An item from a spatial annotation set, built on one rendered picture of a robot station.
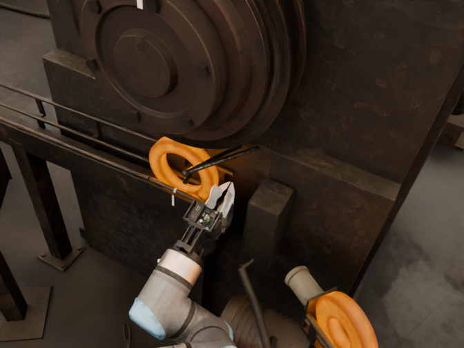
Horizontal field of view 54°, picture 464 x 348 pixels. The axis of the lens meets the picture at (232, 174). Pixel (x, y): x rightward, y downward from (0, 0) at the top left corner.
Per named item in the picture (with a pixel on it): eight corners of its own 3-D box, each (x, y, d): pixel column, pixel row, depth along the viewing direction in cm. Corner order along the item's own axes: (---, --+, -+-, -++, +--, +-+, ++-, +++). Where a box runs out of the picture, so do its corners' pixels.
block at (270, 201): (255, 233, 124) (266, 172, 107) (282, 246, 122) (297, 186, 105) (237, 262, 117) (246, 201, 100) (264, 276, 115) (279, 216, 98)
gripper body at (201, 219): (224, 210, 99) (197, 257, 94) (228, 224, 106) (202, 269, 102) (195, 195, 101) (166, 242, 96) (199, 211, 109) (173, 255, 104)
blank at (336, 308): (335, 275, 92) (321, 282, 90) (388, 339, 81) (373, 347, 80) (322, 318, 102) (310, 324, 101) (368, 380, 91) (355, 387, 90)
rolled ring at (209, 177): (214, 161, 102) (221, 152, 104) (146, 130, 107) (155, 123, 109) (210, 213, 115) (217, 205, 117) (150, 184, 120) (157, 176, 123)
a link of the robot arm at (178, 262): (195, 291, 101) (159, 271, 103) (206, 271, 102) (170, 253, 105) (189, 279, 93) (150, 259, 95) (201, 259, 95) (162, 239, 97)
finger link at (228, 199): (242, 178, 104) (222, 211, 101) (243, 190, 109) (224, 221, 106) (230, 173, 105) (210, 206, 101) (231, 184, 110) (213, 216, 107)
